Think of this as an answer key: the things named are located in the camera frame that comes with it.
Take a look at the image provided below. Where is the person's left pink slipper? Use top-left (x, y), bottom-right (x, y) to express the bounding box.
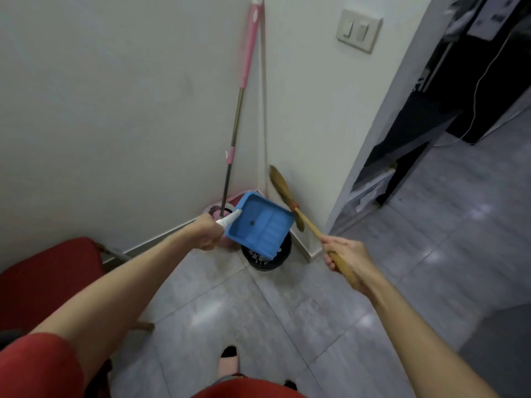
top-left (220, 354), bottom-right (242, 377)

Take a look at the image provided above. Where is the white power cable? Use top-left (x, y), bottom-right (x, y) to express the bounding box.
top-left (433, 32), bottom-right (516, 148)

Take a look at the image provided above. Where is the pink mop bucket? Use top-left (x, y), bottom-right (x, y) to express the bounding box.
top-left (202, 191), bottom-right (266, 249)

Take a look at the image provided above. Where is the red chair gold frame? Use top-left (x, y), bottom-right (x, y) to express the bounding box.
top-left (0, 237), bottom-right (157, 398)

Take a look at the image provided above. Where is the white light switch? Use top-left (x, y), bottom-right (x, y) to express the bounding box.
top-left (336, 8), bottom-right (383, 54)

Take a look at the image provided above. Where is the pink spin mop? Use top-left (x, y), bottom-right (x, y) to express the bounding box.
top-left (207, 0), bottom-right (265, 218)

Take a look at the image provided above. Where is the straw broom wooden handle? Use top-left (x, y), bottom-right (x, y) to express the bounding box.
top-left (268, 164), bottom-right (358, 288)

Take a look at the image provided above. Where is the person's left forearm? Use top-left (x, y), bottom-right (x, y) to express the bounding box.
top-left (31, 227), bottom-right (204, 388)

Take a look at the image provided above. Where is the person's right forearm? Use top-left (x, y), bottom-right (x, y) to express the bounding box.
top-left (369, 281), bottom-right (501, 398)

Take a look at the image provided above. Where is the person's right hand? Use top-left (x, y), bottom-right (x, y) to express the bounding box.
top-left (320, 235), bottom-right (387, 299)

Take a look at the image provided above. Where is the blue plastic dustpan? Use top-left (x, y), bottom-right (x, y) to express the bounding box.
top-left (215, 191), bottom-right (296, 261)

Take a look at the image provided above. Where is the person's left hand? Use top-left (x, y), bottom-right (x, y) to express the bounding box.
top-left (182, 213), bottom-right (228, 252)

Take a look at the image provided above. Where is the black trash bin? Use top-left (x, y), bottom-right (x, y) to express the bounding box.
top-left (240, 232), bottom-right (293, 273)

